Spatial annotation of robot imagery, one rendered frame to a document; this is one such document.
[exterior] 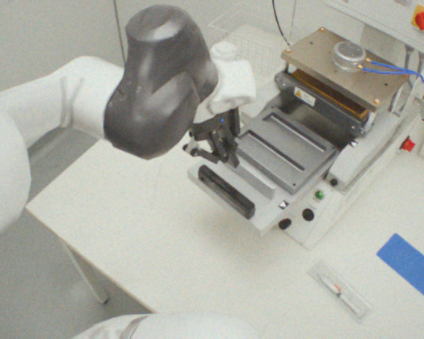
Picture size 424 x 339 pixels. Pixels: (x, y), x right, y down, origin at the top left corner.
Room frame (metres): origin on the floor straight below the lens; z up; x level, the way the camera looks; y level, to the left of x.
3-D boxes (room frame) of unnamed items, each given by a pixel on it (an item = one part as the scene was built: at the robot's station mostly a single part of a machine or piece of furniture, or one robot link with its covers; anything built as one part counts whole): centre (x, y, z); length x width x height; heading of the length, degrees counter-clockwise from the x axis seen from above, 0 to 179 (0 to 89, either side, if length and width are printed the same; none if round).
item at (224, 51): (1.15, -0.04, 0.83); 0.09 x 0.09 x 0.15
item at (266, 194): (0.60, -0.13, 0.97); 0.30 x 0.22 x 0.08; 134
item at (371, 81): (0.80, -0.36, 1.08); 0.31 x 0.24 x 0.13; 44
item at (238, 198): (0.50, -0.03, 0.99); 0.15 x 0.02 x 0.04; 44
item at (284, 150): (0.63, -0.16, 0.98); 0.20 x 0.17 x 0.03; 44
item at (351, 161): (0.64, -0.37, 0.97); 0.26 x 0.05 x 0.07; 134
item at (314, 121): (0.82, -0.35, 0.93); 0.46 x 0.35 x 0.01; 134
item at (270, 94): (0.85, -0.18, 0.97); 0.25 x 0.05 x 0.07; 134
